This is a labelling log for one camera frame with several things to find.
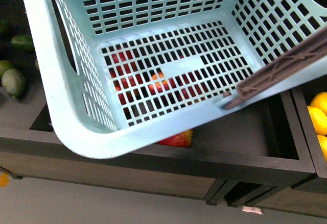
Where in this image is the yellow lemon top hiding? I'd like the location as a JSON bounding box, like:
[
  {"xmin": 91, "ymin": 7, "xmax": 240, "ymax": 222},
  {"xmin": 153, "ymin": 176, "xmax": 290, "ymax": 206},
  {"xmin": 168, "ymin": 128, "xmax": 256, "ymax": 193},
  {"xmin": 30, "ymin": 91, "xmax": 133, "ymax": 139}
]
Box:
[{"xmin": 310, "ymin": 92, "xmax": 327, "ymax": 110}]

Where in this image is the yellow lemon bottom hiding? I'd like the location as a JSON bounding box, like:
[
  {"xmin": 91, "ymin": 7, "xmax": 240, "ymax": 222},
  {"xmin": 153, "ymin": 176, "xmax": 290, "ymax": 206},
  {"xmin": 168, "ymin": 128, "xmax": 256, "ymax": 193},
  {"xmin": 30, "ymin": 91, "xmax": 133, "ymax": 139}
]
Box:
[{"xmin": 317, "ymin": 135, "xmax": 327, "ymax": 162}]

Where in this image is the yellow lemon middle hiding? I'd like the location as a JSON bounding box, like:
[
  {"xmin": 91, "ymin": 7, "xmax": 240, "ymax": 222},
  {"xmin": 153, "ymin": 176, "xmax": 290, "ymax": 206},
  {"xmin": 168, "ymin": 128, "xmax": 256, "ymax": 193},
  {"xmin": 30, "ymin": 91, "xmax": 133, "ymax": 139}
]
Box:
[{"xmin": 307, "ymin": 106, "xmax": 327, "ymax": 136}]

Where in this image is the green mango behind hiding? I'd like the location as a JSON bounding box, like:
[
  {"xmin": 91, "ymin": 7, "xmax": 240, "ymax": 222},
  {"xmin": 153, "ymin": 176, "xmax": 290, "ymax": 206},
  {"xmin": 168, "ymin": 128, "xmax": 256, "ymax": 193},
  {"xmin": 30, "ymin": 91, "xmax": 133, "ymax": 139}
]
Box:
[{"xmin": 0, "ymin": 60, "xmax": 15, "ymax": 80}]

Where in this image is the green mango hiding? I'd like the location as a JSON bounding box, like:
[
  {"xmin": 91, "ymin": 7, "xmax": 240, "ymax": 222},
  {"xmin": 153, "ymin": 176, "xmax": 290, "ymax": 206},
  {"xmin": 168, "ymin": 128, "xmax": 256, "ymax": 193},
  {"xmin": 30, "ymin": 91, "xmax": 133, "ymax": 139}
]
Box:
[
  {"xmin": 2, "ymin": 68, "xmax": 27, "ymax": 98},
  {"xmin": 0, "ymin": 60, "xmax": 15, "ymax": 80}
]

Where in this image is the orange floor marker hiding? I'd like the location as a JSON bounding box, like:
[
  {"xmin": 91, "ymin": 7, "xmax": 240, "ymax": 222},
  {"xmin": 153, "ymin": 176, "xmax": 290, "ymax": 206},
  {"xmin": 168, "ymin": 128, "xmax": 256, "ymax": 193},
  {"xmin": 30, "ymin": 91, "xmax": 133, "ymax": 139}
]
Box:
[{"xmin": 0, "ymin": 172, "xmax": 10, "ymax": 188}]

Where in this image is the yellow lemon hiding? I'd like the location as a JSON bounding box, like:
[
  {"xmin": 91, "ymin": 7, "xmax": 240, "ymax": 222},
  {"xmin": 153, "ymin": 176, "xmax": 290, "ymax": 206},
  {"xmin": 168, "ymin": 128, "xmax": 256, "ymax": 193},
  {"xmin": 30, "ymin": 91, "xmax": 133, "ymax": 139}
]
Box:
[
  {"xmin": 317, "ymin": 135, "xmax": 327, "ymax": 162},
  {"xmin": 307, "ymin": 106, "xmax": 327, "ymax": 136},
  {"xmin": 310, "ymin": 92, "xmax": 327, "ymax": 110}
]

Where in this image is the white label tag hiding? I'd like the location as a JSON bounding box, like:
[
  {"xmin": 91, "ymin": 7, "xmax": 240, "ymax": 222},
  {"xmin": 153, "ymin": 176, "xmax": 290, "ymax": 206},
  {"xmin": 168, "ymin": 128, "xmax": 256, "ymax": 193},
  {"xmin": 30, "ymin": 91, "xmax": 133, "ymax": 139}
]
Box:
[{"xmin": 242, "ymin": 206, "xmax": 263, "ymax": 215}]

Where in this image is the dark wooden display stand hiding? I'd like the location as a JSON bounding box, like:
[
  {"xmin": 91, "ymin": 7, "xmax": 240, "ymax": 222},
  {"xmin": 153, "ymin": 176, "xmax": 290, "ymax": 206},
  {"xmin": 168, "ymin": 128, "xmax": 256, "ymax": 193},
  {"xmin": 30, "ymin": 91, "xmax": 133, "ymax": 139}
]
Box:
[{"xmin": 1, "ymin": 77, "xmax": 326, "ymax": 217}]

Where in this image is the red apple under basket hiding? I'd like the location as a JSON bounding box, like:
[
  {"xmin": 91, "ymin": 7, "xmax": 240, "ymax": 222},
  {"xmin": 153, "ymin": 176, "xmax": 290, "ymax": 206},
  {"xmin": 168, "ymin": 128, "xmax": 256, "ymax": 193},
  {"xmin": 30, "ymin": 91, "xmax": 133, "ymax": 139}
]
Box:
[{"xmin": 157, "ymin": 129, "xmax": 193, "ymax": 147}]

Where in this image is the light blue plastic basket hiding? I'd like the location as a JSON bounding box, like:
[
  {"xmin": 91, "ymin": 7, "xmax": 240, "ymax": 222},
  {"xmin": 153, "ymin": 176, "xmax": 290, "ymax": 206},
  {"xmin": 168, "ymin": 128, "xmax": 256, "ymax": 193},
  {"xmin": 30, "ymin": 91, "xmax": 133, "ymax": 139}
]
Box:
[{"xmin": 24, "ymin": 0, "xmax": 326, "ymax": 159}]

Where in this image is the green mango front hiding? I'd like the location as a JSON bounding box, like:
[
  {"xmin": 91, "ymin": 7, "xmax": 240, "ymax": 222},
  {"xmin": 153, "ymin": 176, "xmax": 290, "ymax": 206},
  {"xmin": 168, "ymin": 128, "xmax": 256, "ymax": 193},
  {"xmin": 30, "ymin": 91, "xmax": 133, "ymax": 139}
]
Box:
[{"xmin": 2, "ymin": 68, "xmax": 27, "ymax": 98}]

